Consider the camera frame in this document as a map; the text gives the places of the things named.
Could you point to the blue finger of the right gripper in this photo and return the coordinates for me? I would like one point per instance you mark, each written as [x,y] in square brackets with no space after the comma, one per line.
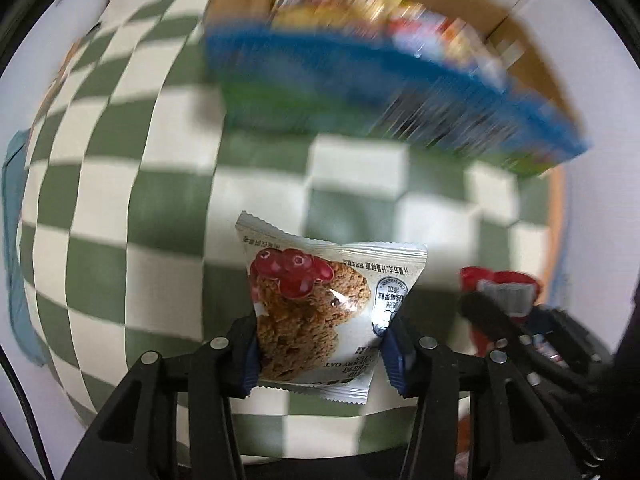
[501,331]

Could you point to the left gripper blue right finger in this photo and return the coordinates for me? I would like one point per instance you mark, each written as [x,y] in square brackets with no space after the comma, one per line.
[404,361]

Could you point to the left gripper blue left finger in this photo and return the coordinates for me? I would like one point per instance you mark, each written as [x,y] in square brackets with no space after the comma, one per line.
[246,357]

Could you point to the small red packet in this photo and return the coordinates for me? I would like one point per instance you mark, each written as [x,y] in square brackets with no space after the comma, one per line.
[515,293]

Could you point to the white oat cookie packet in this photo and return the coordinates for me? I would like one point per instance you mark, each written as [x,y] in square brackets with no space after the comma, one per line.
[323,308]

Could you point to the green white checkered mat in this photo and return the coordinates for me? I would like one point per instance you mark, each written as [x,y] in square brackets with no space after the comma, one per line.
[127,236]

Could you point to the open cardboard milk box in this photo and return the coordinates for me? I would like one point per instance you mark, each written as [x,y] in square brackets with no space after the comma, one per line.
[452,76]

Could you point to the blue bed sheet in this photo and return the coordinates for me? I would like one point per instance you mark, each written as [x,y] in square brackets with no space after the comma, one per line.
[13,184]

